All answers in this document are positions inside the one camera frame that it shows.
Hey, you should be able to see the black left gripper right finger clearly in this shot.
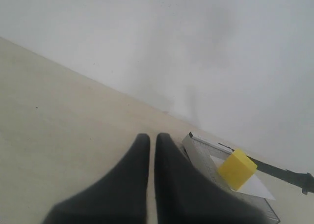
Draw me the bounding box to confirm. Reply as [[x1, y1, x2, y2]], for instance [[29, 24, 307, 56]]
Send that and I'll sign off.
[[154, 133, 268, 224]]

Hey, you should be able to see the black cutter blade arm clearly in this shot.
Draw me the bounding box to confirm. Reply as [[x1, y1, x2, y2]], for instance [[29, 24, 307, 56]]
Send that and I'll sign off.
[[218, 144, 314, 195]]

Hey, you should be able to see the grey paper cutter base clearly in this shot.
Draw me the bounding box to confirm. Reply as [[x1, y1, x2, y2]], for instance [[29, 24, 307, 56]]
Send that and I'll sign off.
[[182, 132, 280, 224]]

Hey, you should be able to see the yellow cube block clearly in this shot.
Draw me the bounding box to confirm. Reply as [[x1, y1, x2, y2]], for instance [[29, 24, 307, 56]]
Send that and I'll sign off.
[[217, 149, 257, 191]]

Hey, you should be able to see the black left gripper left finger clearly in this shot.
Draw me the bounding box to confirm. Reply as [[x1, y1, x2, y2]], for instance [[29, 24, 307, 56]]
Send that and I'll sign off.
[[43, 134, 150, 224]]

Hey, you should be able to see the white paper sheet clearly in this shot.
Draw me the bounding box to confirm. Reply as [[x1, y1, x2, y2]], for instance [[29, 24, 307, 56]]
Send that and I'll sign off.
[[210, 155, 275, 200]]

